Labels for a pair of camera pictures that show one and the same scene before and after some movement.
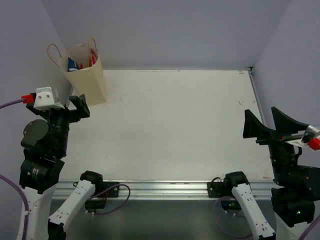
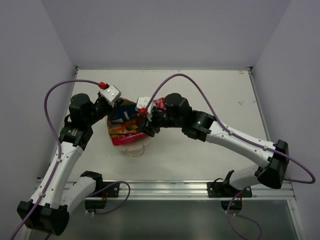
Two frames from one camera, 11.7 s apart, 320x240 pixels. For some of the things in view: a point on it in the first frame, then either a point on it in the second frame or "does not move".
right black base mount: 224,189 does not move
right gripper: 286,125 → 151,131
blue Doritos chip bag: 72,66 → 122,113
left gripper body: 69,114 → 105,106
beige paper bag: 87,83 → 132,146
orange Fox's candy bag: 92,58 → 120,128
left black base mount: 103,190 does not move
